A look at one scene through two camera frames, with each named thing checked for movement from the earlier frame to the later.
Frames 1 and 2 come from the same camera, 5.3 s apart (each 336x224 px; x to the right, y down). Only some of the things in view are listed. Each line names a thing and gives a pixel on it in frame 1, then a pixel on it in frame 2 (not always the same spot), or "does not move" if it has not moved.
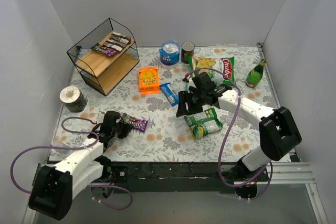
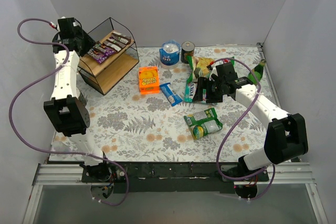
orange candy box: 149,79 does not move
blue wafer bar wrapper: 172,98 does not move
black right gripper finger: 194,106 → 215,94
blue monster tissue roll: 169,54 does not move
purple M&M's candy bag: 139,124 → 99,57
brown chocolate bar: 124,39 does not move
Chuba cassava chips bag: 226,65 does not move
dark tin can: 187,49 does not move
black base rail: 172,177 does not move
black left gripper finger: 125,129 → 87,43
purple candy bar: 104,50 does not move
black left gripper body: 122,128 → 85,43
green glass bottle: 255,74 does not move
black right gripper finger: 181,110 → 203,83
